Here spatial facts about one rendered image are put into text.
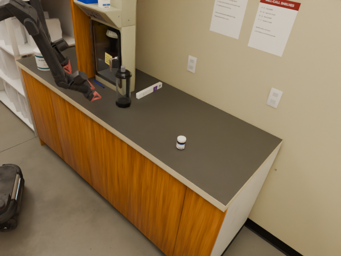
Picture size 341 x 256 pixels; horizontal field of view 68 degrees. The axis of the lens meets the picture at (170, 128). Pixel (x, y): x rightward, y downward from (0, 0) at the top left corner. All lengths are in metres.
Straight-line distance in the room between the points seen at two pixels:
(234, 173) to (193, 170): 0.21
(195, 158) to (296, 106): 0.67
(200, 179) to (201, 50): 0.94
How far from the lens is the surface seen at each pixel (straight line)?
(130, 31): 1.75
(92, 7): 1.70
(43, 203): 2.45
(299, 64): 1.58
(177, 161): 1.35
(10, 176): 2.42
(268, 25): 1.60
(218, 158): 1.42
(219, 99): 1.86
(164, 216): 1.67
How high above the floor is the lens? 1.86
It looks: 36 degrees down
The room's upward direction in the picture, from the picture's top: 7 degrees clockwise
